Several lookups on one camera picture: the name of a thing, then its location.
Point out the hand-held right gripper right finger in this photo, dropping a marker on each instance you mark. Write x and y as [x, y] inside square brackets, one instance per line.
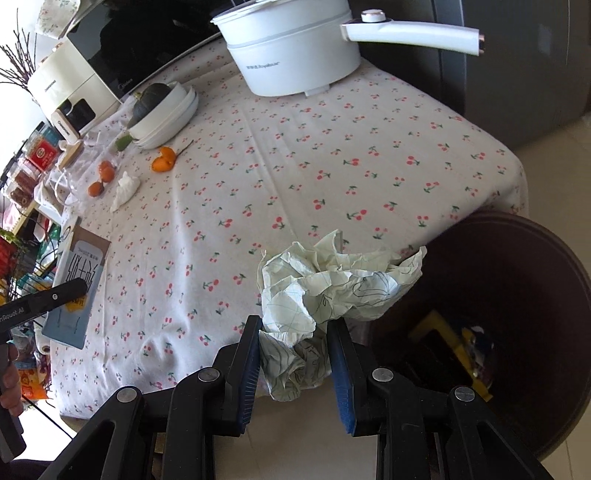
[344, 383]

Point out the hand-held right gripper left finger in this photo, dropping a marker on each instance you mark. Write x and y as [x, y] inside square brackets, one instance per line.
[247, 378]

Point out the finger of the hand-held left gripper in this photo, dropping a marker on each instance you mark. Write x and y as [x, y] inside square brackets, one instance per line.
[69, 290]

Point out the light blue milk carton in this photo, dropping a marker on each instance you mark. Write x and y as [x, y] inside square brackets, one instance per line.
[87, 258]

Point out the white paper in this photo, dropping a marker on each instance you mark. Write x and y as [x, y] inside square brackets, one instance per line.
[300, 295]

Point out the yellow green sponge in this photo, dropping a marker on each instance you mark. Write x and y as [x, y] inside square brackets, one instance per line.
[443, 325]

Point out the brown trash bin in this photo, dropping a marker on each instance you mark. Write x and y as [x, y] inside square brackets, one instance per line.
[531, 277]

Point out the person's left hand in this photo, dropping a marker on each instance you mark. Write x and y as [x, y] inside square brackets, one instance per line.
[11, 387]

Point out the orange plastic packet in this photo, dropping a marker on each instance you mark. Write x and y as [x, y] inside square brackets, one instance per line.
[34, 383]

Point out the white tissue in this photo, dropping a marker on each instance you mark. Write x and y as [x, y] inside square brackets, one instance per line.
[125, 189]

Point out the glass pitcher with wooden lid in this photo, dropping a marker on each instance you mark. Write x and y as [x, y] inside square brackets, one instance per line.
[68, 154]

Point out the green cucumber piece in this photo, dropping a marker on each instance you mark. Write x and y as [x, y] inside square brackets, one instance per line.
[123, 142]

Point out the orange peel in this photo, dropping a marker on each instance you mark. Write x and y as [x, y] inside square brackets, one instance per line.
[164, 160]

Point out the stacked white bowls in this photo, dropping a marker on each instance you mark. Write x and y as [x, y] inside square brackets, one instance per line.
[171, 120]

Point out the white air fryer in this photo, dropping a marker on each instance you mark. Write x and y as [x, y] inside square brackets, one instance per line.
[69, 87]

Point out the dark green squash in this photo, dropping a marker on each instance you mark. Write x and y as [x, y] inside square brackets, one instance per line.
[150, 104]

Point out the cherry print tablecloth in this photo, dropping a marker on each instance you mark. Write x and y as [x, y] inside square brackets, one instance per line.
[323, 161]

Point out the dried twig bunch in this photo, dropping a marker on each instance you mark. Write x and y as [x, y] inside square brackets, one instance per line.
[21, 69]

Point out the black microwave oven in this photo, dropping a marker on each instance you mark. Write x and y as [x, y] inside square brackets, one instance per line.
[138, 46]

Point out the floral cloth cover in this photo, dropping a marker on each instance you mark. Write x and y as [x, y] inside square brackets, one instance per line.
[60, 18]

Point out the white electric pot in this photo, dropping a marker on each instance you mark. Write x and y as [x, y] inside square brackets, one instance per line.
[295, 60]

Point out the grey refrigerator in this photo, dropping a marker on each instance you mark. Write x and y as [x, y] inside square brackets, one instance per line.
[508, 83]

